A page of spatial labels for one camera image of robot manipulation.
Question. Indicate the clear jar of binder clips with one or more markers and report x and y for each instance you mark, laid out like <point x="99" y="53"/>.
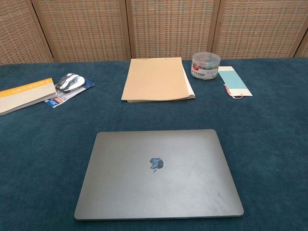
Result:
<point x="205" y="68"/>

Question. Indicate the beige woven partition wall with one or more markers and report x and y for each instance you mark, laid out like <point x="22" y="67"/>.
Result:
<point x="168" y="26"/>

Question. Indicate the blue carpet table mat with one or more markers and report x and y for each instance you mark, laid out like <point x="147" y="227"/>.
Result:
<point x="48" y="156"/>

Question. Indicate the orange white notepad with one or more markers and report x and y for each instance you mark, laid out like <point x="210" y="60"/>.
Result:
<point x="24" y="96"/>

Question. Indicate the silver laptop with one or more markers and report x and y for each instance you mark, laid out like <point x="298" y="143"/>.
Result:
<point x="158" y="187"/>

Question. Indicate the manila paper folder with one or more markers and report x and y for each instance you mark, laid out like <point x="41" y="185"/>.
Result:
<point x="154" y="79"/>

